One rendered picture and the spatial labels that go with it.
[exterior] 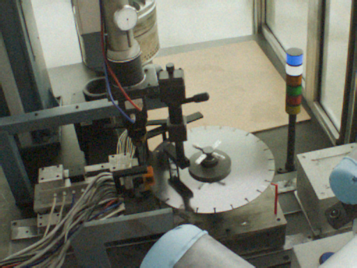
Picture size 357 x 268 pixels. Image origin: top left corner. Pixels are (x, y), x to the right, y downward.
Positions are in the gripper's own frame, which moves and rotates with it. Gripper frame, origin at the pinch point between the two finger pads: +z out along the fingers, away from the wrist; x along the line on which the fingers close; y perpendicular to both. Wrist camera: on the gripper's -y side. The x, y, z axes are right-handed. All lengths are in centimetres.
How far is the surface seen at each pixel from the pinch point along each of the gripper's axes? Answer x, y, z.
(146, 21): 100, -34, -13
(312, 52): 77, 18, -4
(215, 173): 29.4, -25.9, -3.4
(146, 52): 99, -36, -1
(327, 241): 5.7, -4.8, 2.8
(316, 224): 19.2, -1.7, 12.4
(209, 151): 32.8, -26.5, -7.8
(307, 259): 2.0, -11.1, 2.8
